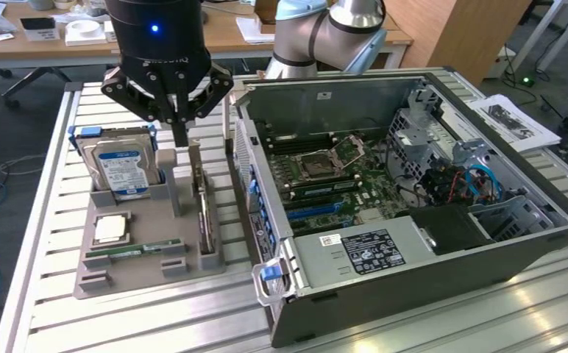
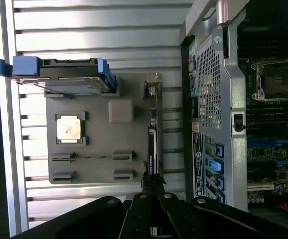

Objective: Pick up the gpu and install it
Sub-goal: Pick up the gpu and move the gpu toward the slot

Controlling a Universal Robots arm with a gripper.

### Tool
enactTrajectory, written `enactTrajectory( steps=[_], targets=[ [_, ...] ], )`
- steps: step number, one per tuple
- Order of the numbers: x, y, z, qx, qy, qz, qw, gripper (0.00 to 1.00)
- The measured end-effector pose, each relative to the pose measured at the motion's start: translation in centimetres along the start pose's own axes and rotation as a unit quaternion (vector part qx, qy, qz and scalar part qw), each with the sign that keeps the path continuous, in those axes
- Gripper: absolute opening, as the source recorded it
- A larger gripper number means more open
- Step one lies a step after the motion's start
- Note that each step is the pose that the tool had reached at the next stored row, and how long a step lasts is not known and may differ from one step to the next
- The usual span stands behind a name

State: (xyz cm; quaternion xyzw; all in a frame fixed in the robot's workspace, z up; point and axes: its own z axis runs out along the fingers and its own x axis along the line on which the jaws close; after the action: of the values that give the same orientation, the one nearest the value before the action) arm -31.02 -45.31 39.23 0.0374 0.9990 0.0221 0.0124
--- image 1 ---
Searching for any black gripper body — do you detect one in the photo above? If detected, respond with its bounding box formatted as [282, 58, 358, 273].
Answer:
[103, 0, 214, 85]

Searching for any low-profile graphics card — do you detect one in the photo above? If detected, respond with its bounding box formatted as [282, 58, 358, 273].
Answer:
[187, 141, 216, 258]

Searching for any wooden desk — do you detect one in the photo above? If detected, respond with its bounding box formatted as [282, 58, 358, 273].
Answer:
[0, 0, 123, 71]
[207, 0, 415, 80]

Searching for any white flat box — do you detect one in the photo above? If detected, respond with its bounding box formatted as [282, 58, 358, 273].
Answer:
[64, 31, 110, 47]

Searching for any white tape roll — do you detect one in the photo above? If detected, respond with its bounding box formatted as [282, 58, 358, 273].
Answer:
[68, 21, 99, 38]

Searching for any loose paper pile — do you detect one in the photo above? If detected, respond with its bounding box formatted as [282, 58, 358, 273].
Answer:
[234, 15, 278, 46]

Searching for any hard disk with blue carrier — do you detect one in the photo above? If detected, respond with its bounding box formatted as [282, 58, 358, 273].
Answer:
[66, 124, 162, 202]

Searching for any black chair base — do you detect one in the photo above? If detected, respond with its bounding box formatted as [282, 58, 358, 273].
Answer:
[1, 65, 76, 108]

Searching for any cardboard box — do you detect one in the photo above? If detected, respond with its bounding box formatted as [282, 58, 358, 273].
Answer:
[254, 0, 285, 26]

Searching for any black and white box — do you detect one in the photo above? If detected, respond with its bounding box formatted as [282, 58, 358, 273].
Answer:
[20, 16, 60, 42]

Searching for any CPU socket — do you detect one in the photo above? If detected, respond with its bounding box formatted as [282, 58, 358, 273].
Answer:
[297, 149, 350, 184]

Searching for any metal socket cover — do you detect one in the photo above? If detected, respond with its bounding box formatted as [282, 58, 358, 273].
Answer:
[331, 134, 369, 167]

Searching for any installed RAM stick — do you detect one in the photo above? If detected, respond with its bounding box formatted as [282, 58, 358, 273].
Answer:
[291, 179, 358, 200]

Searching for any grey parts rack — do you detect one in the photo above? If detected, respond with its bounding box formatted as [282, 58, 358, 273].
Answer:
[70, 148, 227, 301]

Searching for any silver CPU chip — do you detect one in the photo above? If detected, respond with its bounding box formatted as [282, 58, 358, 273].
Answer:
[91, 215, 128, 244]

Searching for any long PCIe expansion slot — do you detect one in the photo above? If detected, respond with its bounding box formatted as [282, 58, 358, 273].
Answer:
[287, 196, 347, 209]
[287, 212, 347, 223]

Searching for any blue PCIe expansion slot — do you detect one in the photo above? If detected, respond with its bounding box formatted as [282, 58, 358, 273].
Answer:
[283, 203, 345, 216]

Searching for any green RAM stick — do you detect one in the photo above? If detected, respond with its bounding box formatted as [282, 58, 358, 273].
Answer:
[83, 238, 183, 260]

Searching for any green motherboard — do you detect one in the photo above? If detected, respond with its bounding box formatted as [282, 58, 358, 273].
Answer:
[263, 124, 415, 238]

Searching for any metal drive cage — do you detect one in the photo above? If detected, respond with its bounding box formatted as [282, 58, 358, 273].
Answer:
[385, 86, 489, 174]

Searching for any silver chipset heatsink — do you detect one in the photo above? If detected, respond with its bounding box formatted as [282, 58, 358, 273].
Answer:
[361, 210, 395, 223]

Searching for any grey power supply unit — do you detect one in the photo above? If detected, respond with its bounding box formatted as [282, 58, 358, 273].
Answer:
[282, 215, 435, 290]

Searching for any black plastic cover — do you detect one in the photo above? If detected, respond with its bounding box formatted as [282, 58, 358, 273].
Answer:
[409, 204, 491, 257]

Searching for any printed paper stack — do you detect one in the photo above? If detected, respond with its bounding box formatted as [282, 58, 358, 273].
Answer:
[467, 93, 562, 152]

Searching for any open grey PC case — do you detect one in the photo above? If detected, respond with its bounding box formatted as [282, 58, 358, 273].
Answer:
[220, 65, 568, 349]

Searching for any metal disk bay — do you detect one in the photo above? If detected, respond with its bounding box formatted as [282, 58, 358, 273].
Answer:
[467, 194, 558, 242]

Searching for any black wire bundle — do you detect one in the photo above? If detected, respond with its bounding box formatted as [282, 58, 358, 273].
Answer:
[417, 168, 462, 207]

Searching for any red wire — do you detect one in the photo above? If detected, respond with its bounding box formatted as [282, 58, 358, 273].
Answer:
[451, 170, 477, 205]

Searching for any white wall box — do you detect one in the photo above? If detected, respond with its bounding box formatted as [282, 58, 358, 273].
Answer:
[490, 54, 510, 79]

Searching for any blue wire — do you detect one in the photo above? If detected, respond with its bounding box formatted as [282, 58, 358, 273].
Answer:
[462, 165, 505, 205]

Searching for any white desk frame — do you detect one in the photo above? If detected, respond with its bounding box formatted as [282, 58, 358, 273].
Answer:
[509, 0, 568, 101]

